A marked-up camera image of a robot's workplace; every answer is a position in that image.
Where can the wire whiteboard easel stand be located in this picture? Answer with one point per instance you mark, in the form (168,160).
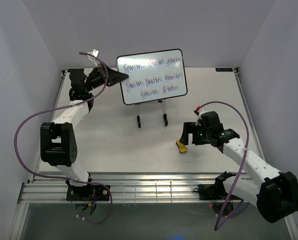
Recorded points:
(156,108)

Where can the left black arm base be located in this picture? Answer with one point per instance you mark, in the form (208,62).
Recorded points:
(88,192)

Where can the right blue table label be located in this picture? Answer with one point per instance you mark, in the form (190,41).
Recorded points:
(223,69)

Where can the small black-framed whiteboard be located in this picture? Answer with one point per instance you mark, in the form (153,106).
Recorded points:
(152,76)

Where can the yellow bone-shaped eraser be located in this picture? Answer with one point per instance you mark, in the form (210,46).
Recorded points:
(181,147)

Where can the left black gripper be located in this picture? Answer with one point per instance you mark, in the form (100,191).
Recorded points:
(114,77)

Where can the blue table label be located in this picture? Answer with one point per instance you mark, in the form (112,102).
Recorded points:
(70,70)
(223,69)

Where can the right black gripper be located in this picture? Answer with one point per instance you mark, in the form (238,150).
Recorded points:
(189,127)

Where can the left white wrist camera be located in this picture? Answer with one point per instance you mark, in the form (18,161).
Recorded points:
(91,56)

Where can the aluminium extrusion rail frame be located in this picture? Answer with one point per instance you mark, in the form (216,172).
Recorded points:
(126,188)

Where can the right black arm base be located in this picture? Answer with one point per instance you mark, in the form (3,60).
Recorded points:
(209,192)

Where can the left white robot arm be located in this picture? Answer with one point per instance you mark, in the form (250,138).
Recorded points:
(58,146)

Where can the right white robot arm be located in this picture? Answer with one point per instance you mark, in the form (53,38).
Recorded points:
(273,192)

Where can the left blue table label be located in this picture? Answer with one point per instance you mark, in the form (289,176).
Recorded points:
(70,70)

